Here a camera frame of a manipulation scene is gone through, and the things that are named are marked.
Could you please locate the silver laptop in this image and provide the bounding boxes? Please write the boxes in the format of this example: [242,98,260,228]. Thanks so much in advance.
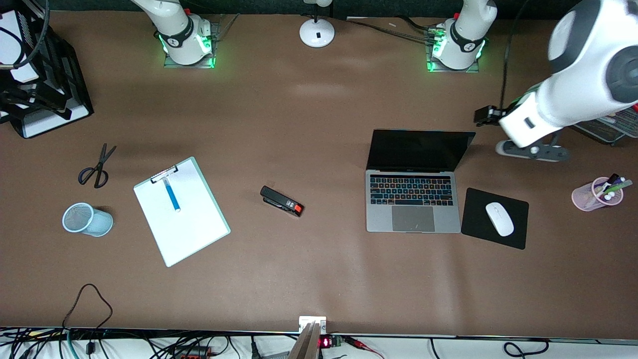
[365,129,477,234]

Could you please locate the blue marker white cap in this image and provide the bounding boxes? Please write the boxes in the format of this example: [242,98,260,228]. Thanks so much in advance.
[162,177,181,213]

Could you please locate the green marker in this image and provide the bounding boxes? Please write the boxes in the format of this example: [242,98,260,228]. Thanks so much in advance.
[604,179,634,196]

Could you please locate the white paper sheet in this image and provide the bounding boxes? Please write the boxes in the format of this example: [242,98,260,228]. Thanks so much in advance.
[0,37,39,83]
[24,102,89,138]
[135,161,227,265]

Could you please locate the black document tray stack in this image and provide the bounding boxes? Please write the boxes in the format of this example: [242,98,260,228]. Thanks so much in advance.
[0,0,94,139]

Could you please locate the black mouse pad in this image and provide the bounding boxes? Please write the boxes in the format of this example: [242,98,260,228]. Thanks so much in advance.
[461,187,529,250]

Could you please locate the white computer mouse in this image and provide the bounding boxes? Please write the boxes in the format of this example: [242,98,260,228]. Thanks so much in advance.
[485,202,515,237]

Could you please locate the black scissors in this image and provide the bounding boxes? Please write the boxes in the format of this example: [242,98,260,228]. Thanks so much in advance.
[78,143,118,189]

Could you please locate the silver mesh desk tray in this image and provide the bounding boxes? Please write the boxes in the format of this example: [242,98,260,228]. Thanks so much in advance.
[571,102,638,146]

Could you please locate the pink mesh pen cup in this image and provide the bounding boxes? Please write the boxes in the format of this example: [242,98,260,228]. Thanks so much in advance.
[571,177,625,212]

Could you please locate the light blue mesh cup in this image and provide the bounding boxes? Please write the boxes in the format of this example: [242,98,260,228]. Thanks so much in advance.
[62,202,114,237]

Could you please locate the white lamp base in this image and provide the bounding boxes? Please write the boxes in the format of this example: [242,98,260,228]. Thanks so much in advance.
[299,0,335,48]

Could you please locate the mint green clipboard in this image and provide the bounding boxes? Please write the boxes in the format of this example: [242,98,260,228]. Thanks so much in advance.
[133,156,231,268]

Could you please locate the black stapler red tip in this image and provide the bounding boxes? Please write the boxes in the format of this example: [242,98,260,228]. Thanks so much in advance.
[260,185,305,218]

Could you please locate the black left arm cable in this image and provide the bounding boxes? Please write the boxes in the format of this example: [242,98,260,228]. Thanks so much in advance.
[500,0,530,109]

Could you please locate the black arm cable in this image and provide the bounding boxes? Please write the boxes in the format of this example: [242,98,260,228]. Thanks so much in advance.
[500,0,530,109]
[0,0,50,69]

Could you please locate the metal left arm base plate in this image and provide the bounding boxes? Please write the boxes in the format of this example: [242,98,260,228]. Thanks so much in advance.
[425,30,482,74]

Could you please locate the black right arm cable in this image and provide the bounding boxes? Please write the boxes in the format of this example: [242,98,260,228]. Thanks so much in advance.
[0,0,50,69]

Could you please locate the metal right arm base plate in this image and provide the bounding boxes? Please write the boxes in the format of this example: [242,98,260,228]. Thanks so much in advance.
[163,21,217,69]

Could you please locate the brown cable loop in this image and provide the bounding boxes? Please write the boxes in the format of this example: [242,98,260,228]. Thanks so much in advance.
[61,283,113,334]

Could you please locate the black cable tangle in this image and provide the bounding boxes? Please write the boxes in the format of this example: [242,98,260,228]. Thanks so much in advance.
[0,328,235,359]

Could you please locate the red wire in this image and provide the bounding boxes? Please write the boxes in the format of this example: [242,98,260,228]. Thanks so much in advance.
[344,336,385,359]

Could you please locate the white mount block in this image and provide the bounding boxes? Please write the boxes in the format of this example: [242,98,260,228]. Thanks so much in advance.
[299,316,327,334]

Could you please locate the beige camera pole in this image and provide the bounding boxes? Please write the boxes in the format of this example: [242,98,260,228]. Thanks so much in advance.
[288,322,321,359]

